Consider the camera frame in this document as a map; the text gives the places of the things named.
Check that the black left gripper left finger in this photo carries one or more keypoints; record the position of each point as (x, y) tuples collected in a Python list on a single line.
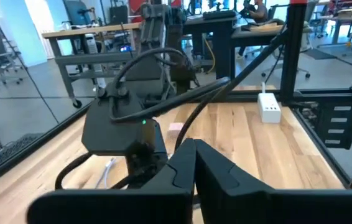
[(132, 205)]

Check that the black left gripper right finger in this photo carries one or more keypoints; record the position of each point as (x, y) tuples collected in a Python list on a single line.
[(257, 205)]

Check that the pink USB wall charger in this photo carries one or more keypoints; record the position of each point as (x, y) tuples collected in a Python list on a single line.
[(176, 127)]

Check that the rectangular white power strip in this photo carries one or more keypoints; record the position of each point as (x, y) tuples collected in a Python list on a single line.
[(269, 109)]

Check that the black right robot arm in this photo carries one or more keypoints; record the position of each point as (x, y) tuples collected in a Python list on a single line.
[(154, 37)]

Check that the black labelled drawer unit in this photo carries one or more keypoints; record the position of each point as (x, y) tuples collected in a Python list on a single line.
[(325, 124)]

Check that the white computer tower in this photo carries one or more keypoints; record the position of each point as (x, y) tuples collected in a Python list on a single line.
[(92, 46)]

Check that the black desk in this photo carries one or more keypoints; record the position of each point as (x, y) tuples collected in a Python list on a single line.
[(222, 40)]

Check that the wooden workbench grey legs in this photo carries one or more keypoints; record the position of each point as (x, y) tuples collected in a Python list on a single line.
[(86, 30)]

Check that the black keyboard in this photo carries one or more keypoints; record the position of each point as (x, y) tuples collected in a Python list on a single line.
[(219, 14)]

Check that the dark blue office chair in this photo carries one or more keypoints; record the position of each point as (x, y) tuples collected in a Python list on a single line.
[(76, 12)]

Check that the person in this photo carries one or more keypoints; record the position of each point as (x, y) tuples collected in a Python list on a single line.
[(258, 12)]

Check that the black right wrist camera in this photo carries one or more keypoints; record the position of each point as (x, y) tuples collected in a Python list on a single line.
[(110, 137)]

